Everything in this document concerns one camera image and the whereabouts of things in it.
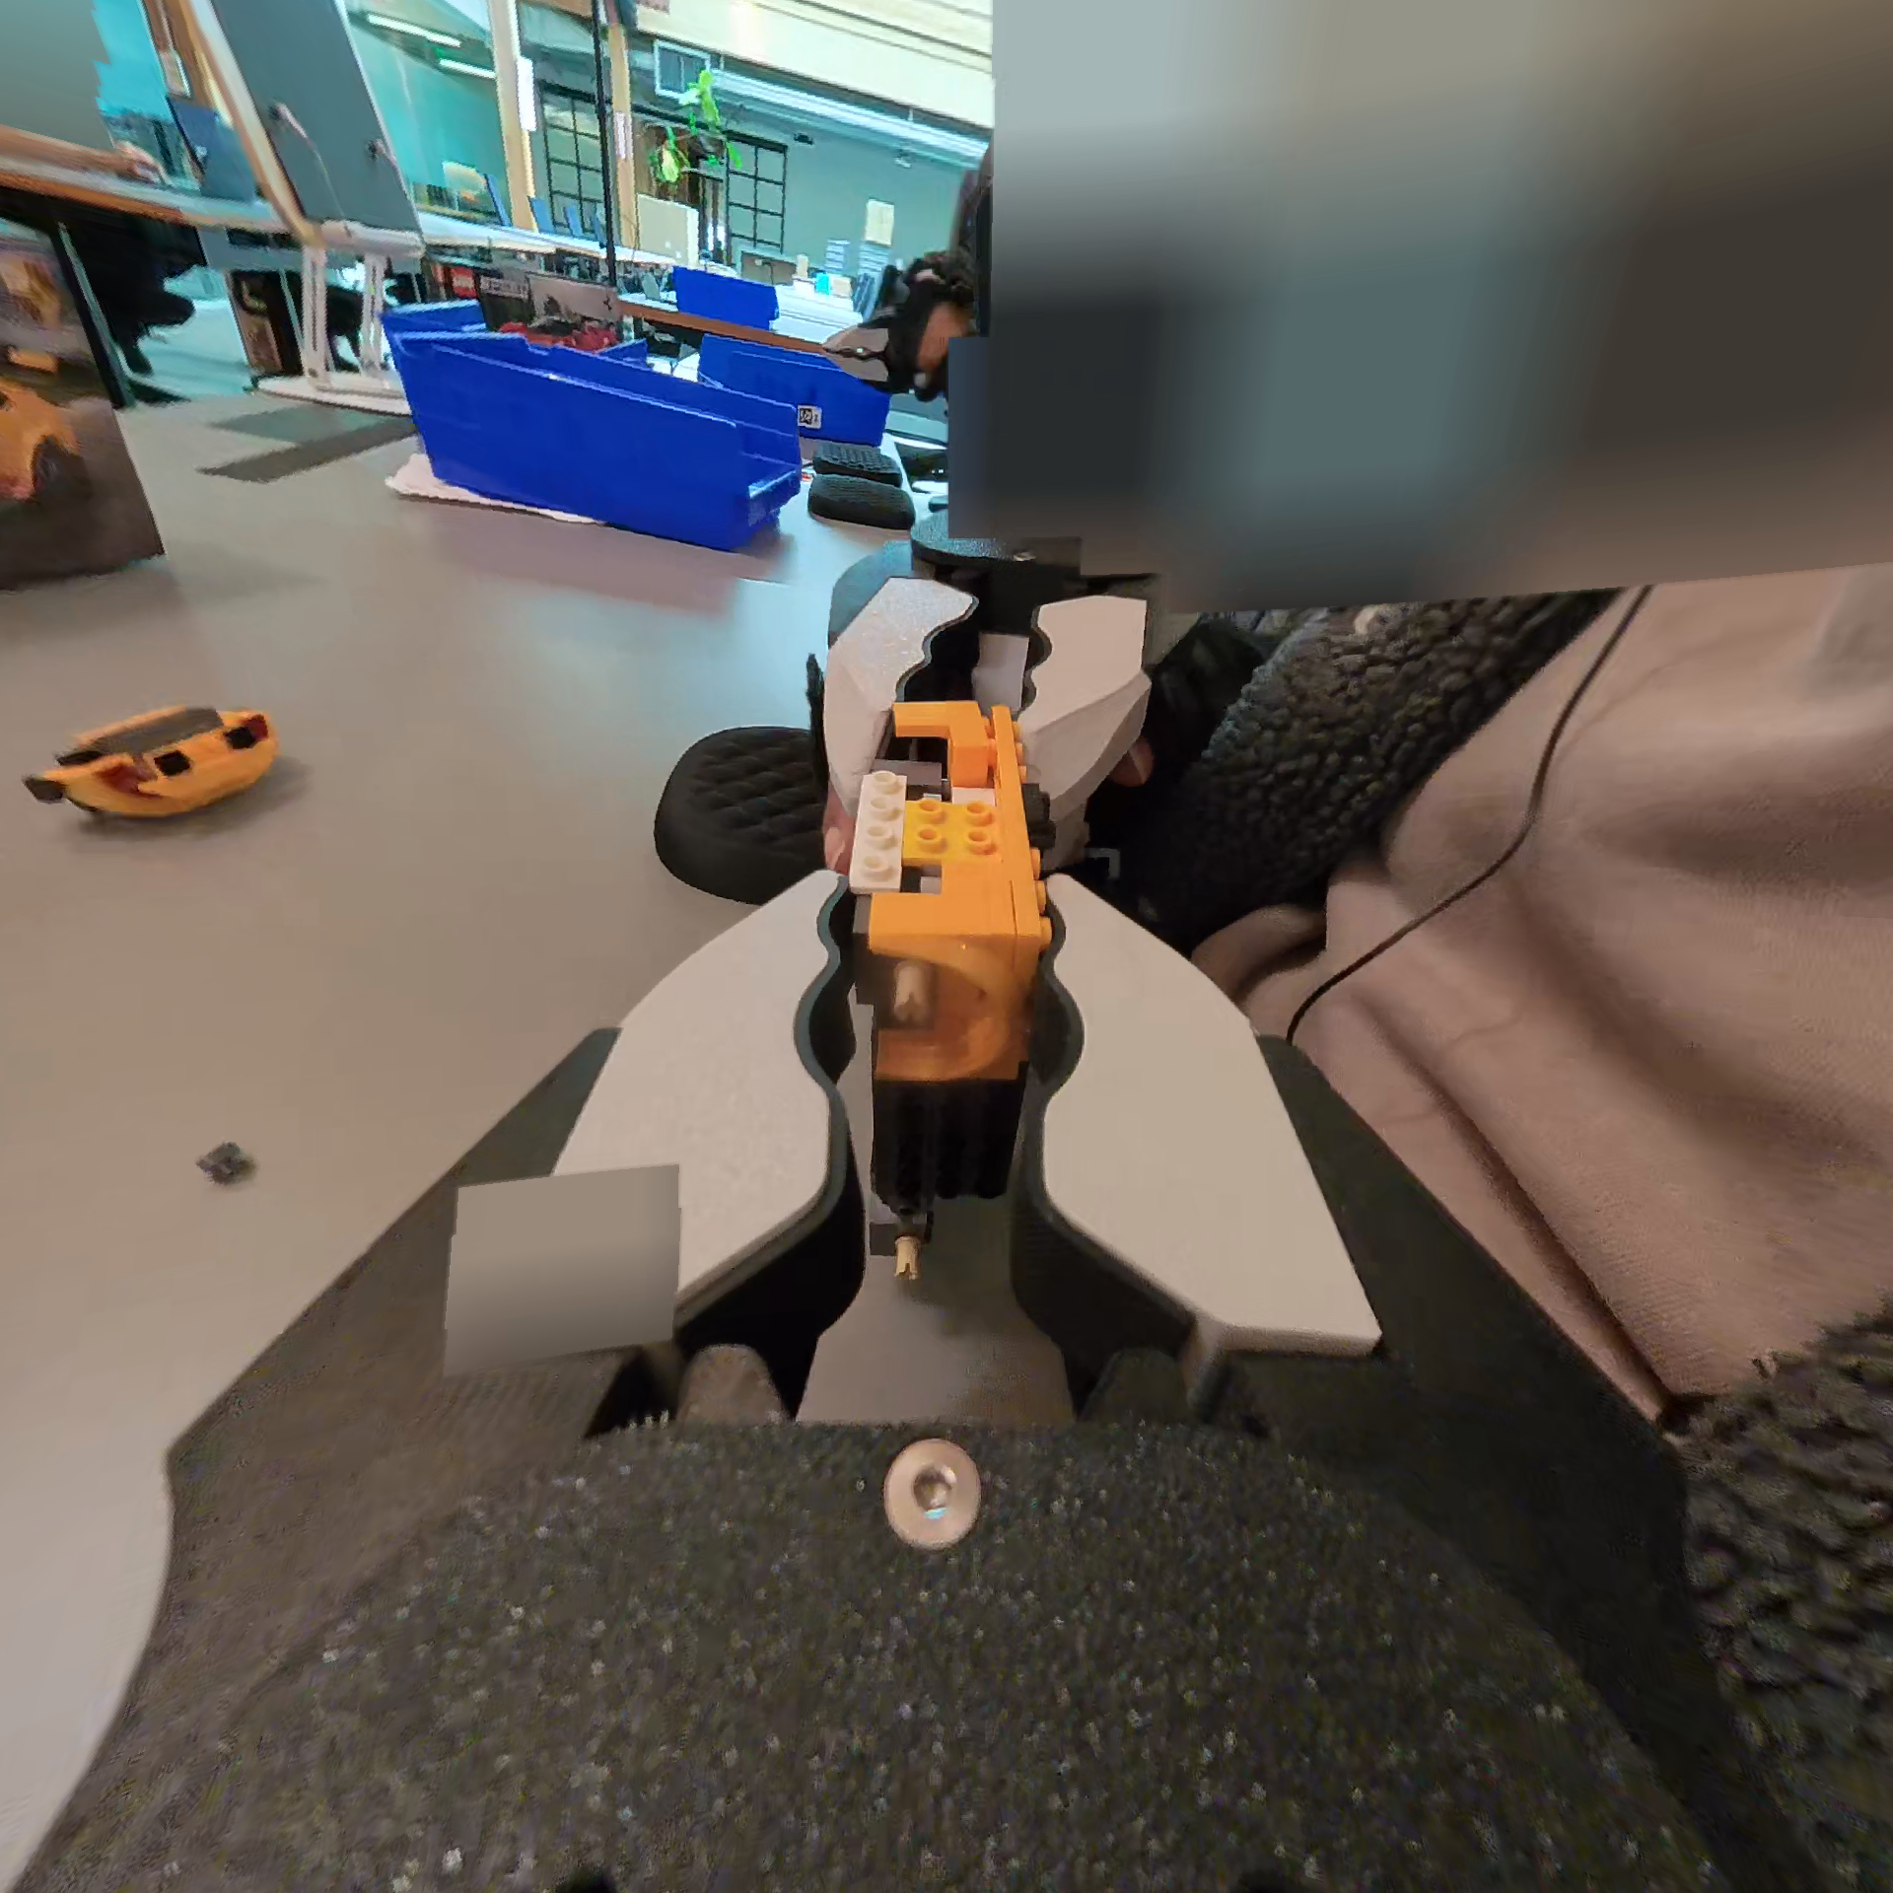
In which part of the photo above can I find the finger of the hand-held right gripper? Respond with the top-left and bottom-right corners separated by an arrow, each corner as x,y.
818,577 -> 984,876
1015,589 -> 1157,834

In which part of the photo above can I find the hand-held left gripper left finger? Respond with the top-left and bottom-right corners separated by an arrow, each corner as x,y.
558,869 -> 868,1318

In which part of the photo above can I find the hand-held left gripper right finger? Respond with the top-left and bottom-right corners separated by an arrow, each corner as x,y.
1014,872 -> 1388,1363

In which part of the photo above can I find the orange black lego car chassis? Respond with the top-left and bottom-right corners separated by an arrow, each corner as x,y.
818,698 -> 1064,1290

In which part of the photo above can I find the orange lego car body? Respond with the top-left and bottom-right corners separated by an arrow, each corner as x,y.
22,703 -> 283,819

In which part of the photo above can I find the lego box with car picture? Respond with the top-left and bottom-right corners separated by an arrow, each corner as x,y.
0,220 -> 95,374
0,376 -> 167,593

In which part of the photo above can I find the large blue storage bin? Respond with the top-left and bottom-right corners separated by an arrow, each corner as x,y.
381,301 -> 811,552

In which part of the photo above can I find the beige hoodie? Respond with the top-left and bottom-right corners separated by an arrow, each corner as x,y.
1195,568 -> 1893,1412

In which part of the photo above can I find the white paper sheet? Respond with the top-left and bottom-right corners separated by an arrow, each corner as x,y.
385,449 -> 610,530

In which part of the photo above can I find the green potted plant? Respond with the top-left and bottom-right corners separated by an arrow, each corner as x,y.
651,62 -> 748,192

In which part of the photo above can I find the dark leaning board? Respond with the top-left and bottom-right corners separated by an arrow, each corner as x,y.
207,0 -> 426,245

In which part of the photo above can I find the black earphone cable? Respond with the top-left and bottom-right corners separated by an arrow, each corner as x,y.
1285,583 -> 1653,1046

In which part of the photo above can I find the white table frame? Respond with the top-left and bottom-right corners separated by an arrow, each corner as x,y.
289,220 -> 423,401

